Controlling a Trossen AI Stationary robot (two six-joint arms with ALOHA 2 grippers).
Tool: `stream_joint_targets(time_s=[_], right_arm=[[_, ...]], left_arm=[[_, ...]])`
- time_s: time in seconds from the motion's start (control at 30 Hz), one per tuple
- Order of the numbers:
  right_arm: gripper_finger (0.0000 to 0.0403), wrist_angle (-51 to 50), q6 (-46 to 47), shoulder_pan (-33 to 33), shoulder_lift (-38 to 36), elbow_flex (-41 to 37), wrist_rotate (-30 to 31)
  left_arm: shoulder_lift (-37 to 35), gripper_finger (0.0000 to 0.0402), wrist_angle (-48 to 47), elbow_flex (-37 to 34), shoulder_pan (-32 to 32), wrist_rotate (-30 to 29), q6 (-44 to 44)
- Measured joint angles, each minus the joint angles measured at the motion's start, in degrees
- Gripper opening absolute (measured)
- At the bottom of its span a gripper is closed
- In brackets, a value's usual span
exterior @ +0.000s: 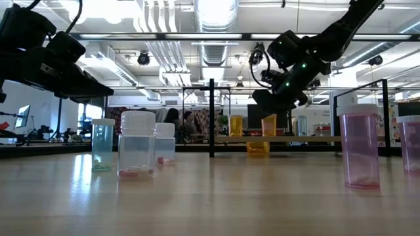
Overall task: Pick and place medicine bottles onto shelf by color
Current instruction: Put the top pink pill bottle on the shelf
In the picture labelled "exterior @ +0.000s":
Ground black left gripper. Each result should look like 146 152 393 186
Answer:
0 45 115 105

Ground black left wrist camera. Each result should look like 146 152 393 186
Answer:
45 30 87 64

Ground silver ventilation duct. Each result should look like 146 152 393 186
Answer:
192 0 240 68

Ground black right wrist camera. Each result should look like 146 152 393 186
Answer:
260 68 284 88

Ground black metal table frame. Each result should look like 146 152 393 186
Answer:
0 31 420 159

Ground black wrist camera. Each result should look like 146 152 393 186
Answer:
45 30 87 64
260 68 284 88

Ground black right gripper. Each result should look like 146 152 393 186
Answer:
247 60 311 132

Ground pink pill bottle white lid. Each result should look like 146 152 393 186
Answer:
396 114 420 174
336 103 381 189

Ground black ceiling spotlight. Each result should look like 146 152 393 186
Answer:
136 50 151 66
367 54 384 67

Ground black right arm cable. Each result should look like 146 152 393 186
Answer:
248 41 272 90

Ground green potted plant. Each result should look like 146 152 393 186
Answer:
217 114 230 136

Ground person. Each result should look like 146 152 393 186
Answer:
182 110 198 144
163 108 180 144

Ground teal pill bottle white lid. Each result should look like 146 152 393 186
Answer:
91 118 116 172

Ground wooden shelf black metal ends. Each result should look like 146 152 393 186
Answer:
209 77 392 158

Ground computer monitor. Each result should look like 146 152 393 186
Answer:
14 104 32 129

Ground clear pill bottle white lid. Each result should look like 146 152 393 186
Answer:
154 122 177 166
117 110 157 180

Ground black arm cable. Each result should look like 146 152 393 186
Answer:
248 41 272 90
64 0 83 34

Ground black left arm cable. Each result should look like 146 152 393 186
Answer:
64 0 83 34

